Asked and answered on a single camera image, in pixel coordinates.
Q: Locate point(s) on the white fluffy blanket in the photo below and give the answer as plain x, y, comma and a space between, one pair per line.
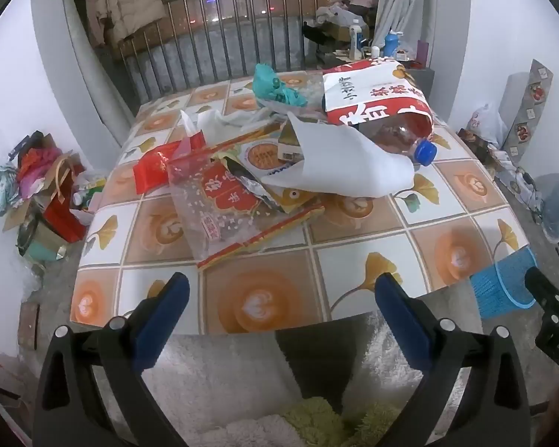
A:
214, 382

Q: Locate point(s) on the yellow green fluffy cloth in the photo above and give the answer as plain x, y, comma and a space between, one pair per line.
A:
316, 423

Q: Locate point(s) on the clear plastic bottle blue cap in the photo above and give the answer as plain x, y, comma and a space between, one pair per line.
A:
410, 132

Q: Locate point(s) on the red foil packet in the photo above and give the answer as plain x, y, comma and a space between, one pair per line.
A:
156, 167

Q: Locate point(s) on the floral teal cloth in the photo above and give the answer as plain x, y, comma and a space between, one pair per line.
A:
5, 191

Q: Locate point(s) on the dark cloth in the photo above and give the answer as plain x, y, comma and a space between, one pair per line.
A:
313, 35

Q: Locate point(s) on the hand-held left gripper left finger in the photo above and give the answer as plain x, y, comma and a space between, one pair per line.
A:
163, 326

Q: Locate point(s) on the grey pleated curtain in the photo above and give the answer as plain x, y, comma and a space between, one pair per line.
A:
400, 0

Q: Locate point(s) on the grey cabinet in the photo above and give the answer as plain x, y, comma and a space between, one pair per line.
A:
421, 81

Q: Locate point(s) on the small white bottle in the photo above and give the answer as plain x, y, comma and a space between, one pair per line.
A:
375, 52

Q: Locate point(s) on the heap of clothes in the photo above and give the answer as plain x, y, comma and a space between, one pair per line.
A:
349, 7

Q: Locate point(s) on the green box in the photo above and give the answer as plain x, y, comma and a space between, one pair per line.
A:
44, 247

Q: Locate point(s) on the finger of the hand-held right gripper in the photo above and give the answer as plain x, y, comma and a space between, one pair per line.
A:
547, 291

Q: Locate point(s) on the purple box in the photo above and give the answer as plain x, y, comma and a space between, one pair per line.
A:
423, 51

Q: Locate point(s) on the red tissue pack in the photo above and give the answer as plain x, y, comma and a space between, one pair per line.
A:
193, 142

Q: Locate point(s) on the table with patterned cloth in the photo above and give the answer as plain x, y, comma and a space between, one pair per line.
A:
261, 298

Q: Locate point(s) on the clear bag red print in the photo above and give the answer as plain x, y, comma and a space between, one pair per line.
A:
214, 195

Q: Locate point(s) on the flattened cardboard box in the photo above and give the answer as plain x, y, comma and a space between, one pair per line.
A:
18, 214

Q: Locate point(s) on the white plastic bag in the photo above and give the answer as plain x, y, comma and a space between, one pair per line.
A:
484, 123

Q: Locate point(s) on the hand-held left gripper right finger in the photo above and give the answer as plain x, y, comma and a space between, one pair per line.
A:
400, 321

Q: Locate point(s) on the red gift bag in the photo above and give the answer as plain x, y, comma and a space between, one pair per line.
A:
63, 209

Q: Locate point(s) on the yellow red striped wrapper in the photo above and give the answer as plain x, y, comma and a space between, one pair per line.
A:
251, 135
270, 235

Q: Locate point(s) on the dark brown box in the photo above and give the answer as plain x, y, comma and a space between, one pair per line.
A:
475, 146

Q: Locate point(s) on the patterned folded board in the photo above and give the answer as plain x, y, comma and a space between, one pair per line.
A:
528, 107

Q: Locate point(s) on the white curled paper sheet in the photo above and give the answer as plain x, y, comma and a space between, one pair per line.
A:
344, 163

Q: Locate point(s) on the beige puffer coat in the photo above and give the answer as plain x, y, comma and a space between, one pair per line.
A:
121, 4

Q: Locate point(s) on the colourful clothes pile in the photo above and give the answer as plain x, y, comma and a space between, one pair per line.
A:
39, 163

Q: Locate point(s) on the clear plastic bag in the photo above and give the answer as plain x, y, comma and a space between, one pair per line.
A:
310, 95

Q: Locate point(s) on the colourful snack packets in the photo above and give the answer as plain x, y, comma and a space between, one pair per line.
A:
88, 195

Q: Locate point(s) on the tall white bottle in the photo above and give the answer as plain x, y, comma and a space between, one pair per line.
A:
355, 39

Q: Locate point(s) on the blue mesh basket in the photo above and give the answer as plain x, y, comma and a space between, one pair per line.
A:
498, 284

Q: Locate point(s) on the brown cardboard box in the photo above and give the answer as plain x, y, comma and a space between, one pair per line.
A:
340, 35

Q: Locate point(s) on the red white printed bag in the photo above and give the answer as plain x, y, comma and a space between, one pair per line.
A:
377, 88

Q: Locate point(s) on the silver foil snack bag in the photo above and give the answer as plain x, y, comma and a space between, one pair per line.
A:
249, 186

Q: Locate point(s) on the orange round print packet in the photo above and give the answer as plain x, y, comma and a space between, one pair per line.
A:
261, 156

